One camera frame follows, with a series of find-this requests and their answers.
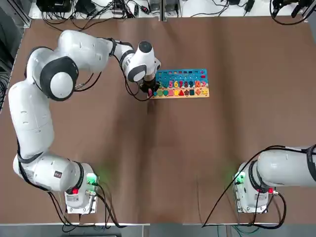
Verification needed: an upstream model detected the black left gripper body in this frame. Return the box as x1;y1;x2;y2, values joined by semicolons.
143;79;158;89

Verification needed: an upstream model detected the blue wooden toy board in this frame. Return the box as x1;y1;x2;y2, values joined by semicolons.
151;68;211;99

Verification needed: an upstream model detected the white side desk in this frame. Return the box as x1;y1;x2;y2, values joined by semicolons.
28;0;307;18

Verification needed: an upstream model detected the black desktop computer box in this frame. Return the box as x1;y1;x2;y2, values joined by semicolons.
36;0;71;13

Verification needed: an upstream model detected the silver aluminium frame post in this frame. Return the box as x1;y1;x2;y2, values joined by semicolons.
14;0;33;28
304;0;316;23
159;0;167;22

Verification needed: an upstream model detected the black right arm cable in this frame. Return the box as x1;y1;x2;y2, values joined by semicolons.
201;7;316;228

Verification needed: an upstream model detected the black cable bundle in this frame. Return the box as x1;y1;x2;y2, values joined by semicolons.
0;55;13;111

